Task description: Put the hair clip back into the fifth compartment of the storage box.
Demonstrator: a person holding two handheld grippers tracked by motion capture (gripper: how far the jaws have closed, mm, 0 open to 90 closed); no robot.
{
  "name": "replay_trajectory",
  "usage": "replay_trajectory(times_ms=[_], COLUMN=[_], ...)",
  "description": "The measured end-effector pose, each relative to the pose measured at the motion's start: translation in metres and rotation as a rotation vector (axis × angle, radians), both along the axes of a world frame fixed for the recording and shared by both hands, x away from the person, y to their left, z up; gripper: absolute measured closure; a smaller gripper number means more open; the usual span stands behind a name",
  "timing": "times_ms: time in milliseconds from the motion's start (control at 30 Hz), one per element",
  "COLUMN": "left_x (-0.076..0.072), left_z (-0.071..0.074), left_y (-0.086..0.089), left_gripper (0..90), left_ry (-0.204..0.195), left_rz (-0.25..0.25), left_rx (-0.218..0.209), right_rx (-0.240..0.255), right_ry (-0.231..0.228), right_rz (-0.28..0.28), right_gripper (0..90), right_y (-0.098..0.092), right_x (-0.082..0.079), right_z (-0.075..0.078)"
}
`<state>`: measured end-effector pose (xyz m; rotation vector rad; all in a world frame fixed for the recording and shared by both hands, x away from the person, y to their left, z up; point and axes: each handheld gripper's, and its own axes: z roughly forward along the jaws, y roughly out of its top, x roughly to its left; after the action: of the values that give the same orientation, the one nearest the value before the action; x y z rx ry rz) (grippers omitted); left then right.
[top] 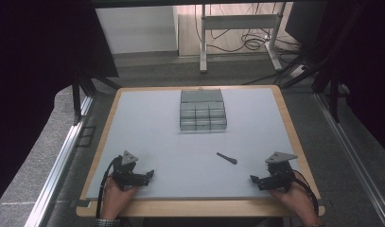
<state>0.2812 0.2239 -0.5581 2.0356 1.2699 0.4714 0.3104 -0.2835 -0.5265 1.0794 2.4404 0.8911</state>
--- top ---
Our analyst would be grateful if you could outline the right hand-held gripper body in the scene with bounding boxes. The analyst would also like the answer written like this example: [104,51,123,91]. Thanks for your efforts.
[258,151,299,193]

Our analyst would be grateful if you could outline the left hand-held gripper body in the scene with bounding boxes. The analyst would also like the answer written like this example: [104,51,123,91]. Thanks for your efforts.
[112,150,147,192]

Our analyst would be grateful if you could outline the person's left hand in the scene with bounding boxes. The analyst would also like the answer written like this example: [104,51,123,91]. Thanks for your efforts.
[100,176,139,220]

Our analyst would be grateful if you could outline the person's right hand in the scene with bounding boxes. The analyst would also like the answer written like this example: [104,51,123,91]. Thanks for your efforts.
[269,182,324,227]

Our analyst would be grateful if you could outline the grey table mat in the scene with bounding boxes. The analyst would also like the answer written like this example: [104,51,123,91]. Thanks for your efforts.
[85,87,314,201]

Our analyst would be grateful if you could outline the small dark tapered stick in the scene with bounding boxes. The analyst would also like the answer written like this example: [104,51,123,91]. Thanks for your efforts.
[216,151,238,166]

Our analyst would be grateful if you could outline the person's left sleeve cuff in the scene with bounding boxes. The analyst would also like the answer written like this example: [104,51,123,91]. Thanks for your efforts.
[94,218,122,227]

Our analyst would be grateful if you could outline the clear plastic compartment box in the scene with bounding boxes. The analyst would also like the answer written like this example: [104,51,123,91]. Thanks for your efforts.
[179,88,228,132]

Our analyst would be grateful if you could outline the white power strip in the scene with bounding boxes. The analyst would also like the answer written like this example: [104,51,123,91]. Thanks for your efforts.
[289,63,306,79]

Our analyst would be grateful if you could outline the black metal stand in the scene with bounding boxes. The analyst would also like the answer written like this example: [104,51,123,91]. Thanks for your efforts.
[279,3,368,124]

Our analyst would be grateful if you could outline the white panel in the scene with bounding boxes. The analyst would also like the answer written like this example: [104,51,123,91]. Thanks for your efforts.
[95,6,179,55]

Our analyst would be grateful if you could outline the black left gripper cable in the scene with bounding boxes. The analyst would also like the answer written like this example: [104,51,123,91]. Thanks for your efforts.
[96,156,122,219]

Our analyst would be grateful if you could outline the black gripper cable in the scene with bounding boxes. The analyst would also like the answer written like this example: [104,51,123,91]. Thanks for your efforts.
[290,169,320,217]
[96,156,122,219]

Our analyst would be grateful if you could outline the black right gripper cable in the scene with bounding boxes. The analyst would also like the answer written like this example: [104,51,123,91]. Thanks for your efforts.
[290,169,320,217]

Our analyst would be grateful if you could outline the aluminium rail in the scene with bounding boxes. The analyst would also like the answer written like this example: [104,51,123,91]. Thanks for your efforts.
[23,96,94,227]
[313,93,385,227]

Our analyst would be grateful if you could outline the black floor cables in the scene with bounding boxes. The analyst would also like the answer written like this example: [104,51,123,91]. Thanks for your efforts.
[193,2,303,86]

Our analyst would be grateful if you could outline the white metal desk frame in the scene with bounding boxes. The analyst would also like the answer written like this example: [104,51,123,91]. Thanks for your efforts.
[199,2,285,74]

